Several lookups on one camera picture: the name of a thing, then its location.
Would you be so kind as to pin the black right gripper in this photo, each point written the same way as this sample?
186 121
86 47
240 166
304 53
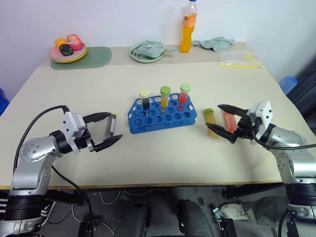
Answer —
247 129

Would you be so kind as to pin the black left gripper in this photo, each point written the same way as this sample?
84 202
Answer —
84 142

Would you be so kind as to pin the green-capped red liquid tube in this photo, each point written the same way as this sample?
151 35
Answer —
184 98
229 122

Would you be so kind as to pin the clear tube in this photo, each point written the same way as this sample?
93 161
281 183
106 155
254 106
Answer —
111 127

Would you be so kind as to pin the green-capped yellow liquid tube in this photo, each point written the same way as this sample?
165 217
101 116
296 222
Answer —
165 100
211 117

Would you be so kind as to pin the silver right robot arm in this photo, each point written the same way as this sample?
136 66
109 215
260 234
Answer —
284 138

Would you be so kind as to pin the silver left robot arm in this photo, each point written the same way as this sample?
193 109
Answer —
32 150

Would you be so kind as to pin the cream-capped dark liquid tube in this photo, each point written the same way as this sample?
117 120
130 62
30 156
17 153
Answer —
145 103

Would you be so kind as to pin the blue plastic test tube rack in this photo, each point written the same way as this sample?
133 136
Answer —
158 123

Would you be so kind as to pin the clear zip bag yellow strip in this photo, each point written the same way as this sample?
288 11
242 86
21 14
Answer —
244 65
234 57

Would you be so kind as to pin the green placemat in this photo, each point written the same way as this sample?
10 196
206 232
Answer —
98 55

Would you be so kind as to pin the yellow plate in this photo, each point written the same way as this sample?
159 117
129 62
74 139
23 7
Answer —
74 61

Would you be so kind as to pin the pale green stacked plate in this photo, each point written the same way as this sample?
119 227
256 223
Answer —
81 54

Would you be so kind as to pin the mint green crumpled cloth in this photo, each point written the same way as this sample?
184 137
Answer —
217 43

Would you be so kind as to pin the mint green plate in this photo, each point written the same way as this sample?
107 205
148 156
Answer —
145 59

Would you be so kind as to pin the dark textured chair back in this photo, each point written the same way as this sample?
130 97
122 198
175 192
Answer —
304 86

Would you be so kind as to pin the dark purple toy mangosteen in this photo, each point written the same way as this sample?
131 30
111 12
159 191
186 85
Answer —
66 49

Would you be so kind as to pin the stacked plates with toy food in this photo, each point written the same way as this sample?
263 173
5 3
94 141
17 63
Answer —
55 53

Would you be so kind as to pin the metal caster wheel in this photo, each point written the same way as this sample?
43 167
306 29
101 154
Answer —
216 212

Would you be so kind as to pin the pink toy peach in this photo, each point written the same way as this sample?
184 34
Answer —
74 41

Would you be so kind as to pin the orange soda plastic bottle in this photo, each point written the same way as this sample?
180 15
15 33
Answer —
186 37

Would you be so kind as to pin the dark rounded shape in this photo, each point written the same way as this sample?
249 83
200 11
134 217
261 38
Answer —
192 219
134 219

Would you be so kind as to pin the orange toy fruit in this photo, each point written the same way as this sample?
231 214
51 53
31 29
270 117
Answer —
60 42

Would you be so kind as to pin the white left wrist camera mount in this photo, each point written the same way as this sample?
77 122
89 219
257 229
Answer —
69 123

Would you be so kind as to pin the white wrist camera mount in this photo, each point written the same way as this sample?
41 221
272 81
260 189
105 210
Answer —
69 123
263 111

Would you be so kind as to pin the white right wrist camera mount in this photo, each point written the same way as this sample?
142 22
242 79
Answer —
263 111

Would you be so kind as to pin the black table frame bar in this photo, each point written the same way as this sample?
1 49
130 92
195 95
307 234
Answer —
254 191
64 197

